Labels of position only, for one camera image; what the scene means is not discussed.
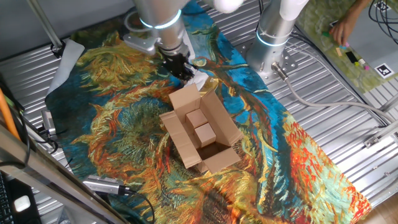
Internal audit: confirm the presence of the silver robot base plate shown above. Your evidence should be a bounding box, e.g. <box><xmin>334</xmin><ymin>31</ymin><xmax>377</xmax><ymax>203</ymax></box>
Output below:
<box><xmin>239</xmin><ymin>40</ymin><xmax>299</xmax><ymax>85</ymax></box>

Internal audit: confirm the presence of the black pole clamp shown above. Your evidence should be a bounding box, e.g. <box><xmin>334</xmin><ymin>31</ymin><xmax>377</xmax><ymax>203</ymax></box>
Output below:
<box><xmin>50</xmin><ymin>39</ymin><xmax>67</xmax><ymax>59</ymax></box>

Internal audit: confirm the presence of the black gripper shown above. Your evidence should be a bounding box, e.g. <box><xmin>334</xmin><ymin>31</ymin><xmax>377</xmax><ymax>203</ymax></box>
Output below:
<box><xmin>161</xmin><ymin>51</ymin><xmax>198</xmax><ymax>83</ymax></box>

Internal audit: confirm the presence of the large cardboard box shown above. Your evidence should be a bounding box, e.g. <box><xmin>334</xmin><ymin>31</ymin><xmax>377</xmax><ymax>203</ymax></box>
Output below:
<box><xmin>159</xmin><ymin>83</ymin><xmax>244</xmax><ymax>174</ymax></box>

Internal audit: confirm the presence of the white rounded square device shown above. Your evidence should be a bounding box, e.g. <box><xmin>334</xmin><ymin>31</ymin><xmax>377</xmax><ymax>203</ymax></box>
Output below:
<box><xmin>14</xmin><ymin>195</ymin><xmax>31</xmax><ymax>213</ymax></box>

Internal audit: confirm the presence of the black keyboard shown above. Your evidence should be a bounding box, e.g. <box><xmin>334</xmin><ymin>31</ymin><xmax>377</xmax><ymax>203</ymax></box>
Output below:
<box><xmin>0</xmin><ymin>172</ymin><xmax>15</xmax><ymax>224</ymax></box>

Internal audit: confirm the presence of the silver depth camera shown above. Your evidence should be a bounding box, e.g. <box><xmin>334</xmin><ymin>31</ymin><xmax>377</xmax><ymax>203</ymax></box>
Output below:
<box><xmin>82</xmin><ymin>174</ymin><xmax>133</xmax><ymax>197</ymax></box>
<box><xmin>41</xmin><ymin>110</ymin><xmax>57</xmax><ymax>136</ymax></box>

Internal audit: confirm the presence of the aluminium frame beam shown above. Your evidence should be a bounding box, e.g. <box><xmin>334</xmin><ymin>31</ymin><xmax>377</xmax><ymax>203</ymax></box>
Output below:
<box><xmin>0</xmin><ymin>124</ymin><xmax>130</xmax><ymax>224</ymax></box>

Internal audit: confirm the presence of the bare person forearm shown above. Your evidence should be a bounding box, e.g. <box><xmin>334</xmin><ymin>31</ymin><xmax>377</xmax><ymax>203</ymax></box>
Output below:
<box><xmin>341</xmin><ymin>0</ymin><xmax>374</xmax><ymax>26</ymax></box>

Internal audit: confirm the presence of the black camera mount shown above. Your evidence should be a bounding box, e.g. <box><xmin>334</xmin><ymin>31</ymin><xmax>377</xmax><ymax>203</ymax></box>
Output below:
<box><xmin>36</xmin><ymin>126</ymin><xmax>60</xmax><ymax>154</ymax></box>

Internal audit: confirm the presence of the grey board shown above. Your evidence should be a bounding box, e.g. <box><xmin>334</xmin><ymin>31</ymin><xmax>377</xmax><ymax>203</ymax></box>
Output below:
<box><xmin>340</xmin><ymin>6</ymin><xmax>398</xmax><ymax>80</ymax></box>

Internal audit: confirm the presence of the board with coloured blocks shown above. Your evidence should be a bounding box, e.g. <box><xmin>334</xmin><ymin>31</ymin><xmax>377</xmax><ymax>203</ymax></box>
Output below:
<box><xmin>295</xmin><ymin>0</ymin><xmax>398</xmax><ymax>94</ymax></box>

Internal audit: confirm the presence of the black looped cable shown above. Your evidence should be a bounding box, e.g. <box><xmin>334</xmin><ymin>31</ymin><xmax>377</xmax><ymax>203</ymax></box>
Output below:
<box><xmin>368</xmin><ymin>0</ymin><xmax>398</xmax><ymax>46</ymax></box>

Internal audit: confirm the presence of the gold tissue pack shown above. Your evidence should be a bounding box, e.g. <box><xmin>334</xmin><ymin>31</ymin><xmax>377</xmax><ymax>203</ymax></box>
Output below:
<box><xmin>186</xmin><ymin>70</ymin><xmax>220</xmax><ymax>94</ymax></box>

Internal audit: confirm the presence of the aluminium profile bar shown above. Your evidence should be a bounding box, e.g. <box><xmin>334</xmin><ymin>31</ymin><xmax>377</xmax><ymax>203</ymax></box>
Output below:
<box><xmin>377</xmin><ymin>93</ymin><xmax>398</xmax><ymax>113</ymax></box>
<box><xmin>363</xmin><ymin>119</ymin><xmax>398</xmax><ymax>149</ymax></box>

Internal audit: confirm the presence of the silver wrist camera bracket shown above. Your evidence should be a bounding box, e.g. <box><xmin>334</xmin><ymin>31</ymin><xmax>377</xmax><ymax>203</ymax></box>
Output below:
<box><xmin>123</xmin><ymin>32</ymin><xmax>159</xmax><ymax>56</ymax></box>

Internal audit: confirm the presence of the bare person hand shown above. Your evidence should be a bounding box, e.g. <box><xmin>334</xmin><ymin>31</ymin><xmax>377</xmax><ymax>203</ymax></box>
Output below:
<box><xmin>328</xmin><ymin>17</ymin><xmax>354</xmax><ymax>47</ymax></box>

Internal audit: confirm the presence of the black flat device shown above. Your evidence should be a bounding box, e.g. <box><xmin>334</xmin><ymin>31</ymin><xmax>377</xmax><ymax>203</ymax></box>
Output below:
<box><xmin>6</xmin><ymin>179</ymin><xmax>43</xmax><ymax>224</ymax></box>

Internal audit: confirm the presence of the orange cable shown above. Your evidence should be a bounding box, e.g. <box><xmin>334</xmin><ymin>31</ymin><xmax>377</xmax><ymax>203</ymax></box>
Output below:
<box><xmin>0</xmin><ymin>88</ymin><xmax>21</xmax><ymax>141</ymax></box>

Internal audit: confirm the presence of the sunflower painting print cloth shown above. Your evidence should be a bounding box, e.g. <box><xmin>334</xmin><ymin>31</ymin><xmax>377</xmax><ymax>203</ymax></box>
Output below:
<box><xmin>45</xmin><ymin>0</ymin><xmax>373</xmax><ymax>224</ymax></box>

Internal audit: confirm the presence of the grey metal pole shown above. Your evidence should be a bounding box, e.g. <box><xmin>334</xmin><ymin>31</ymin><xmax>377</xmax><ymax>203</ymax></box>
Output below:
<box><xmin>26</xmin><ymin>0</ymin><xmax>65</xmax><ymax>50</ymax></box>

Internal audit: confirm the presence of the black camera cable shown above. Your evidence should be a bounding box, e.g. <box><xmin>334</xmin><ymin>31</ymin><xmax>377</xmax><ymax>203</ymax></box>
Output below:
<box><xmin>123</xmin><ymin>186</ymin><xmax>156</xmax><ymax>224</ymax></box>

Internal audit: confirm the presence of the grey robot power hose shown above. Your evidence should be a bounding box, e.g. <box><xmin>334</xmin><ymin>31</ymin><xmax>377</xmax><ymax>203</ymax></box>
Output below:
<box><xmin>271</xmin><ymin>62</ymin><xmax>398</xmax><ymax>124</ymax></box>

